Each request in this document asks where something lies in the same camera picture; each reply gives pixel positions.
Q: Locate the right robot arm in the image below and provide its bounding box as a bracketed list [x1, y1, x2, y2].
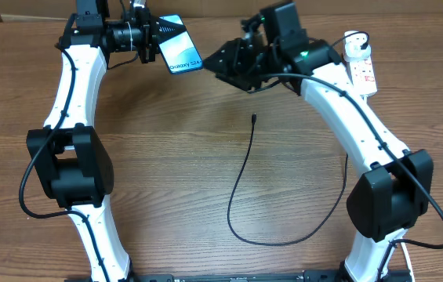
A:
[204, 1, 434, 281]

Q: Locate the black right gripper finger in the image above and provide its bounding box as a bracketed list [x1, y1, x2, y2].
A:
[215, 73, 262, 92]
[203, 38, 243, 78]

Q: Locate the black USB charging cable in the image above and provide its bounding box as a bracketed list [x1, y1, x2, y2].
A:
[227, 113, 350, 248]

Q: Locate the Samsung Galaxy smartphone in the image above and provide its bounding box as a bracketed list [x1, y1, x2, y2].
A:
[159, 14, 203, 74]

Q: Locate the white charger plug adapter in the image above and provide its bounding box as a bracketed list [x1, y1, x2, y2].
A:
[343, 31, 372, 62]

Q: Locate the cardboard panel at back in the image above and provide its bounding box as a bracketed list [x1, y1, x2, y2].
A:
[0, 0, 443, 21]

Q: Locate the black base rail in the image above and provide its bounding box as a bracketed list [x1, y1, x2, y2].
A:
[64, 268, 413, 282]

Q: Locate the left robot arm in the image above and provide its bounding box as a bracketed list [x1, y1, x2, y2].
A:
[18, 1, 187, 281]

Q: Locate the white power strip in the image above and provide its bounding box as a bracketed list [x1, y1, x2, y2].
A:
[345, 56, 377, 100]

